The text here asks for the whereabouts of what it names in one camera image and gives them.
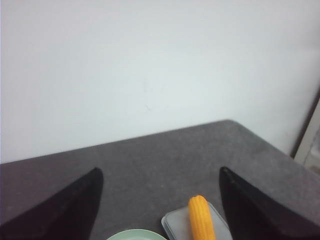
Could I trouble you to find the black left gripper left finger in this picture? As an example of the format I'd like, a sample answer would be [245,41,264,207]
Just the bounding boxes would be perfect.
[0,168,104,240]

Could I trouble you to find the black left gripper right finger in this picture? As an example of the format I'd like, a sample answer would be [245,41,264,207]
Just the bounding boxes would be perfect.
[219,166,320,240]

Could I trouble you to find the yellow corn cob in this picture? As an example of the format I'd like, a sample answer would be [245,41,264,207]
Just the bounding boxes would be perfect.
[188,195,217,240]

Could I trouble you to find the light green plate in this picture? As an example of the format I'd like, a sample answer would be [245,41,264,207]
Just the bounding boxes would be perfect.
[106,229,167,240]

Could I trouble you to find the silver digital kitchen scale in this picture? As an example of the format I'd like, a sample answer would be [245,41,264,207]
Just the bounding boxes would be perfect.
[161,202,233,240]

